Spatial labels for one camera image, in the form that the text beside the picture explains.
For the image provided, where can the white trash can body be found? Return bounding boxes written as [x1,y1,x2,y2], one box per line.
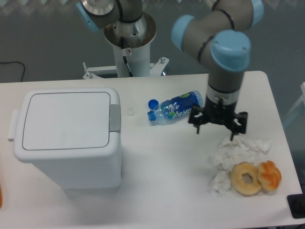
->
[12,87,122,189]

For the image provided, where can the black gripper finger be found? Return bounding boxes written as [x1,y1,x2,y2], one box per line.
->
[188,104,210,134]
[224,112,248,141]

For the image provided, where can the blue plastic water bottle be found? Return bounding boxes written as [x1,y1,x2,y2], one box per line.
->
[147,90,204,125]

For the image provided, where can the white round sticker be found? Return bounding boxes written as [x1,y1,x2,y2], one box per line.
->
[126,107,135,116]

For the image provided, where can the plain ring donut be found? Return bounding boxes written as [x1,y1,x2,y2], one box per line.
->
[230,163,262,196]

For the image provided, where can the black cable on floor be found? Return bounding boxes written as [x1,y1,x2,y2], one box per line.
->
[0,61,26,83]

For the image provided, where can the black device at table corner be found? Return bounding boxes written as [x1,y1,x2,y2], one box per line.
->
[287,194,305,219]

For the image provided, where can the small crumpled white tissue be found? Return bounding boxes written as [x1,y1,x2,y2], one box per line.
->
[213,171,231,196]

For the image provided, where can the white trash can lid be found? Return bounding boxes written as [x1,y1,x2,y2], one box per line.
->
[23,92,110,150]

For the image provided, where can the large crumpled white tissue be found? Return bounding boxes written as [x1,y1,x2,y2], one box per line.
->
[213,135,271,172]

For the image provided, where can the white frame at right edge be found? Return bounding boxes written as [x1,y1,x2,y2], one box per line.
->
[282,82,305,129]

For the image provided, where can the orange glazed twisted bun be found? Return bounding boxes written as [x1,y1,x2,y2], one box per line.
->
[257,160,282,191]

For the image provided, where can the orange object at left edge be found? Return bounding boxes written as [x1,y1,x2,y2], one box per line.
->
[0,185,3,208]

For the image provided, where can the blue bottle cap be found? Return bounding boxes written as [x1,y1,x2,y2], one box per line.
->
[148,99,159,110]

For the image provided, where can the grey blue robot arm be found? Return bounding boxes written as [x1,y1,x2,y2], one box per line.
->
[76,0,264,135]

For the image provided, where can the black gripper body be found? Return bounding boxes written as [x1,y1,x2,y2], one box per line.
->
[203,96,237,125]

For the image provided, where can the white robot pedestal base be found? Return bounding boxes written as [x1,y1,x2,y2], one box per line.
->
[83,12,169,79]

